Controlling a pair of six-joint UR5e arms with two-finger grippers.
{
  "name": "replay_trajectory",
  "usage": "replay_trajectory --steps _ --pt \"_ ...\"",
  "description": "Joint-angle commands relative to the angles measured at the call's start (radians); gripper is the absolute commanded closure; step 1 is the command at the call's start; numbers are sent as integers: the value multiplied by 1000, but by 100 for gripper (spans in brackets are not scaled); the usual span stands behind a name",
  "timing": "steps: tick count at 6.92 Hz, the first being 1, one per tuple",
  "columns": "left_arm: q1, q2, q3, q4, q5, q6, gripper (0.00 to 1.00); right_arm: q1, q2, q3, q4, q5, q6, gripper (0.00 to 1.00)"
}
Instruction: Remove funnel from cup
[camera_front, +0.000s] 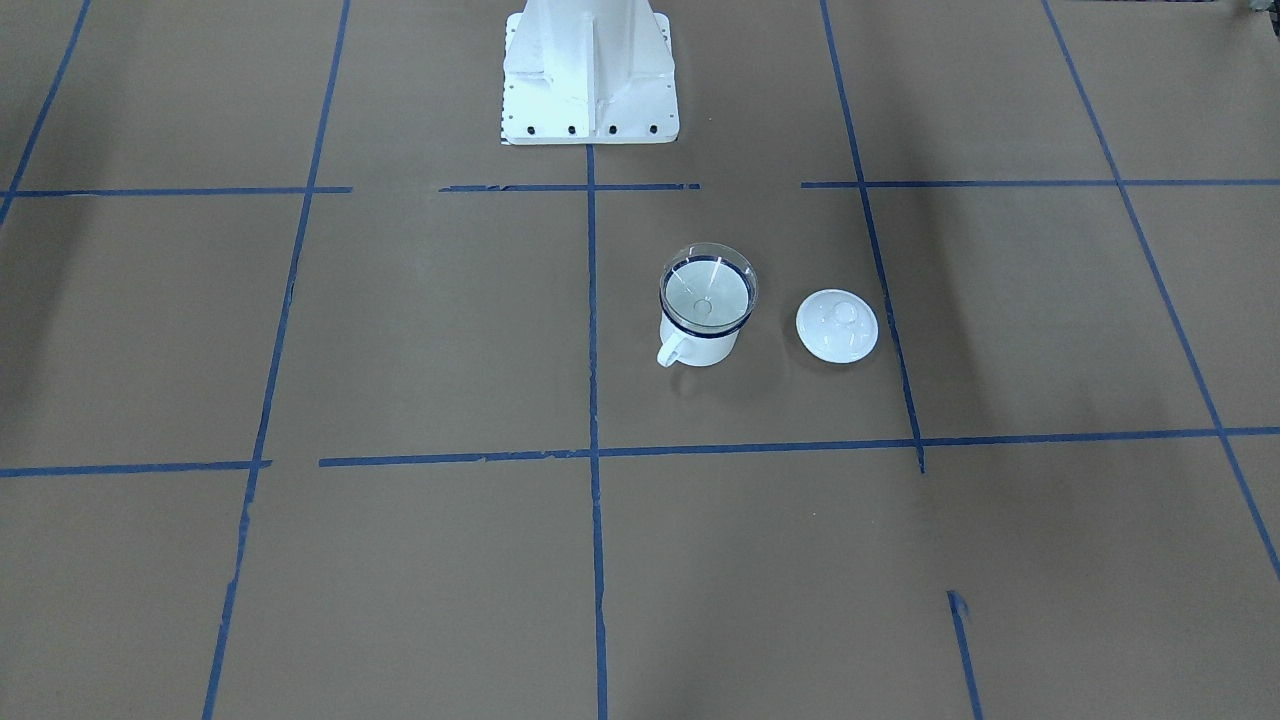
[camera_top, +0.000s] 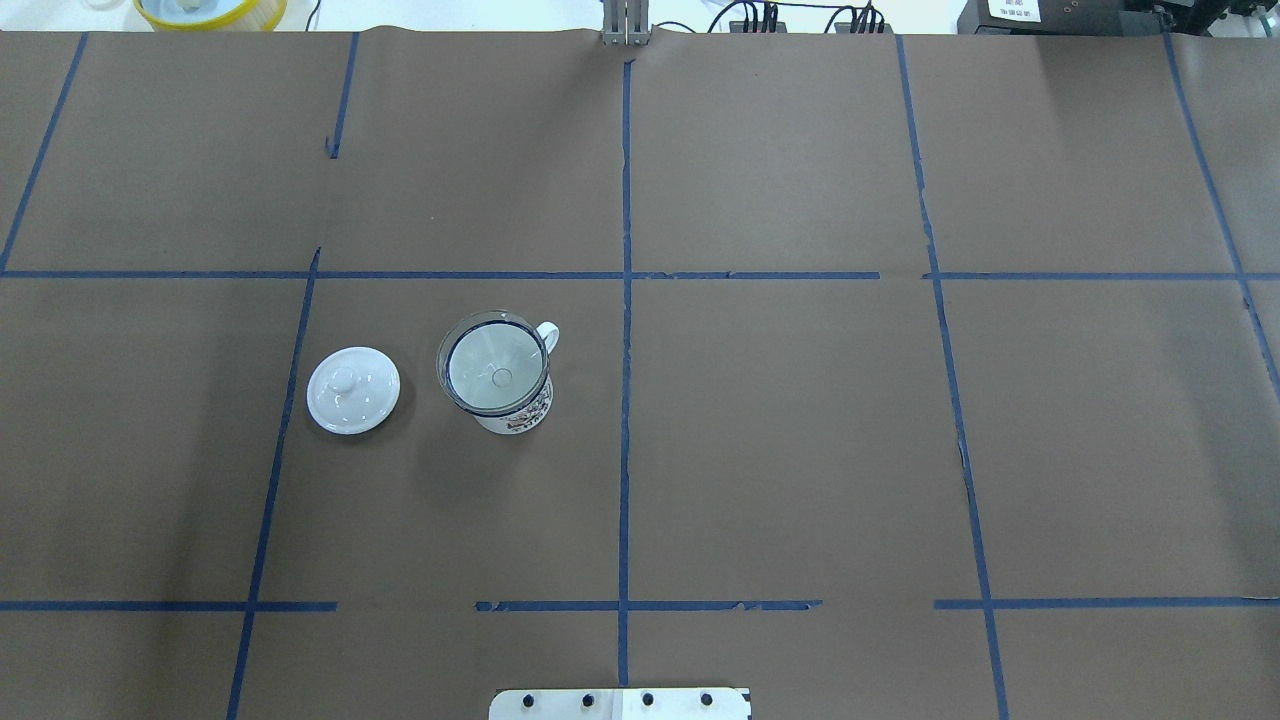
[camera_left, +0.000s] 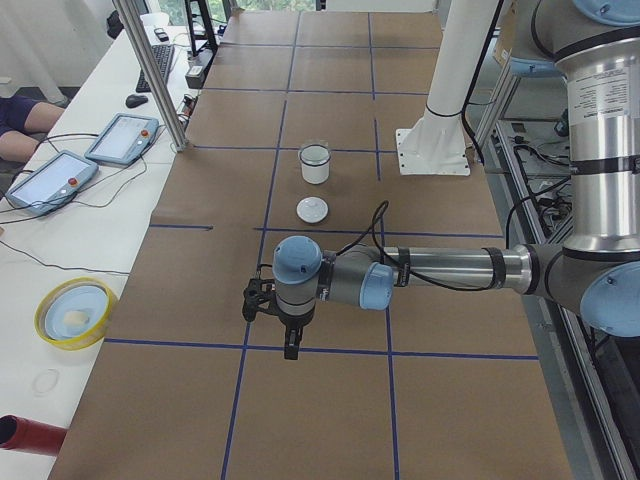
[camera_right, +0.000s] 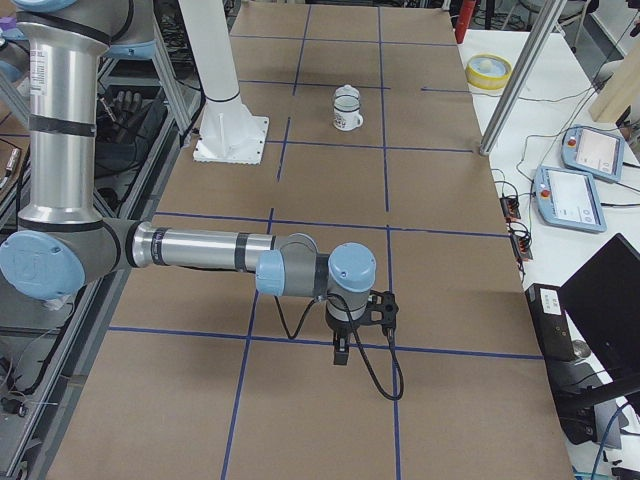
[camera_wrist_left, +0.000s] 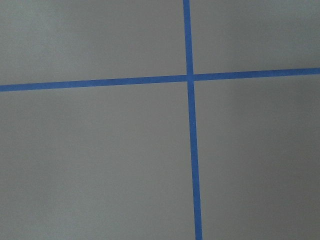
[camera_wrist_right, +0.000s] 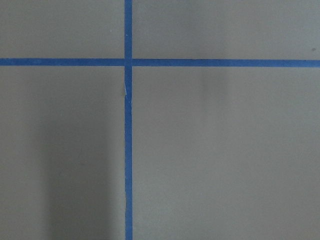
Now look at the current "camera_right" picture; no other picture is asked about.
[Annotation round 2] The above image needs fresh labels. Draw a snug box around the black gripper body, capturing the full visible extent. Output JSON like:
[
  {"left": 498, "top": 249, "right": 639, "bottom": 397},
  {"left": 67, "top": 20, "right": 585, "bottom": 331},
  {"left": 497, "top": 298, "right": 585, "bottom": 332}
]
[{"left": 330, "top": 320, "right": 353, "bottom": 343}]

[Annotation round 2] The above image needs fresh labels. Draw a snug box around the clear plastic funnel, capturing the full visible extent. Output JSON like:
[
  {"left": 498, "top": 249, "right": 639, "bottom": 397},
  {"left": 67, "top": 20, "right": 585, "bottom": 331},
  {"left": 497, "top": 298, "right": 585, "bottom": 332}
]
[{"left": 333, "top": 95, "right": 360, "bottom": 113}]

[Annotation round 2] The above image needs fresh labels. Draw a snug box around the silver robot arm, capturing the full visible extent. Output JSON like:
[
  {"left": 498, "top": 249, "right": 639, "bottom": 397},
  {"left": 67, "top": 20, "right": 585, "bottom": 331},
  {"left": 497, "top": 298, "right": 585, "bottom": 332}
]
[{"left": 1, "top": 1, "right": 376, "bottom": 365}]

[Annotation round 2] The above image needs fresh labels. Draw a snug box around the orange circuit board near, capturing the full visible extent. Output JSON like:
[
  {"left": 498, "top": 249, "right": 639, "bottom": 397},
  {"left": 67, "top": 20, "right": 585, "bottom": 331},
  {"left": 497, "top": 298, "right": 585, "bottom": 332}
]
[{"left": 510, "top": 231, "right": 533, "bottom": 262}]

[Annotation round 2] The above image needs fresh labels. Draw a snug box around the orange circuit board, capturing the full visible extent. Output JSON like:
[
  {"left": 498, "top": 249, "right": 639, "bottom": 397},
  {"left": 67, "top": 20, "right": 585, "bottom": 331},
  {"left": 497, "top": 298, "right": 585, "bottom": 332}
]
[
  {"left": 510, "top": 231, "right": 533, "bottom": 262},
  {"left": 499, "top": 196, "right": 521, "bottom": 222}
]

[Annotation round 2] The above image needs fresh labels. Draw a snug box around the orange circuit board far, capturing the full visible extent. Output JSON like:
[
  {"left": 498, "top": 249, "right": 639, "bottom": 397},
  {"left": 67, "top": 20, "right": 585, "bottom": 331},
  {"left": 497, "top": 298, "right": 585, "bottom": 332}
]
[{"left": 499, "top": 196, "right": 521, "bottom": 222}]

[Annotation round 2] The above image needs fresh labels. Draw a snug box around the black computer box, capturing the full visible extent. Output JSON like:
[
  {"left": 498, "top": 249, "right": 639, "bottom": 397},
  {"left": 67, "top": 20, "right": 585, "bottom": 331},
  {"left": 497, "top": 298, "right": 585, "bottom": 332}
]
[{"left": 525, "top": 283, "right": 576, "bottom": 362}]

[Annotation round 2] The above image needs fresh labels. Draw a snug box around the white enamel mug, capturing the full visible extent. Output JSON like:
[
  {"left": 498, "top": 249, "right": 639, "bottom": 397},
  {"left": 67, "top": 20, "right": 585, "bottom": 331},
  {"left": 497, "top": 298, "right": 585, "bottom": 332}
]
[{"left": 333, "top": 106, "right": 364, "bottom": 132}]

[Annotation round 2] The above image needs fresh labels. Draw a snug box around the near teach pendant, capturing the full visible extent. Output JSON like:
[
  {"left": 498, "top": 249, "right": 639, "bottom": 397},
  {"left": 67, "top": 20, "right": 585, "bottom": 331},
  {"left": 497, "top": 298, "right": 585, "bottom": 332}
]
[{"left": 533, "top": 165, "right": 607, "bottom": 233}]

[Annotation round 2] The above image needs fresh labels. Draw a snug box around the teach pendant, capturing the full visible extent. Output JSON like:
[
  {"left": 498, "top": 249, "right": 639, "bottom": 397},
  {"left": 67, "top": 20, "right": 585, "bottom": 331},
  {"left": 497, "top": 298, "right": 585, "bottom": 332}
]
[
  {"left": 561, "top": 125, "right": 624, "bottom": 183},
  {"left": 533, "top": 165, "right": 607, "bottom": 233}
]

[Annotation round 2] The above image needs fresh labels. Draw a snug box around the black laptop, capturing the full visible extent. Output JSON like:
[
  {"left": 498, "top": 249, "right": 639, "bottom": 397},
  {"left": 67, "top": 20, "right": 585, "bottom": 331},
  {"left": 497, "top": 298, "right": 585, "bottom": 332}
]
[{"left": 559, "top": 233, "right": 639, "bottom": 379}]

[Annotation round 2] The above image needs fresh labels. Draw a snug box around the yellow tape roll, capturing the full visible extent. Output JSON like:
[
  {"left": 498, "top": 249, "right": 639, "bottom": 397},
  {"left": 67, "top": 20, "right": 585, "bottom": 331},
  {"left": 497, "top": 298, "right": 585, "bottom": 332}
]
[{"left": 465, "top": 54, "right": 512, "bottom": 91}]

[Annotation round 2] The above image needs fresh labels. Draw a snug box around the far teach pendant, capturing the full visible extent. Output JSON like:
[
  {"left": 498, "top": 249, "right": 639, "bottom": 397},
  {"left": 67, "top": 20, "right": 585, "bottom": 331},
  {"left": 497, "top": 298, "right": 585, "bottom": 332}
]
[{"left": 561, "top": 125, "right": 624, "bottom": 183}]

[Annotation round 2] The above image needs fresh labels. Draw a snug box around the red cylinder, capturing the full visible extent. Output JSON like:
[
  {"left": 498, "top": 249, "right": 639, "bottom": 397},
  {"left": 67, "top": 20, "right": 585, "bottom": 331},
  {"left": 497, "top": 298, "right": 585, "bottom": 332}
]
[{"left": 454, "top": 0, "right": 476, "bottom": 44}]

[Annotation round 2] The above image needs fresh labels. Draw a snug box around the wooden beam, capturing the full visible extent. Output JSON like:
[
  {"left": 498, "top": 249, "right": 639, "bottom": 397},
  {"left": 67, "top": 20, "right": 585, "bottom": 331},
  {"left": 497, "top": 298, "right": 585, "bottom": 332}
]
[{"left": 589, "top": 41, "right": 639, "bottom": 123}]

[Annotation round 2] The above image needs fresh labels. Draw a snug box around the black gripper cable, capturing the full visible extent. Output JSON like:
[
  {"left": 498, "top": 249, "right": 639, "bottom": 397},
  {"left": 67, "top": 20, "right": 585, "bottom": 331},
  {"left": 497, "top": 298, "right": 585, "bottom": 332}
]
[{"left": 273, "top": 293, "right": 405, "bottom": 401}]

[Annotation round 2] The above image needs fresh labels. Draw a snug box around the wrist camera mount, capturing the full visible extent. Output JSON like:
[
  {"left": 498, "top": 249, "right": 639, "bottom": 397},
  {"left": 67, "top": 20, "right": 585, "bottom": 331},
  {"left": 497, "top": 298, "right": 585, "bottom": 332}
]
[{"left": 359, "top": 290, "right": 399, "bottom": 337}]

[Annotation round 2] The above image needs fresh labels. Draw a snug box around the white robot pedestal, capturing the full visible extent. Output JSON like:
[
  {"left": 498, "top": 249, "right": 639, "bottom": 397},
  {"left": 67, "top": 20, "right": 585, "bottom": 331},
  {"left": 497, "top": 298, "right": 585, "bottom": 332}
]
[{"left": 179, "top": 0, "right": 269, "bottom": 165}]

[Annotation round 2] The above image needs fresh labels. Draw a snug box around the aluminium frame post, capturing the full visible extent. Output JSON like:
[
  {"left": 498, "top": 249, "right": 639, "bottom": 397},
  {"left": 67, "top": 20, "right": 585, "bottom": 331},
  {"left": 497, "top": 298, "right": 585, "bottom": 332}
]
[{"left": 479, "top": 0, "right": 567, "bottom": 156}]

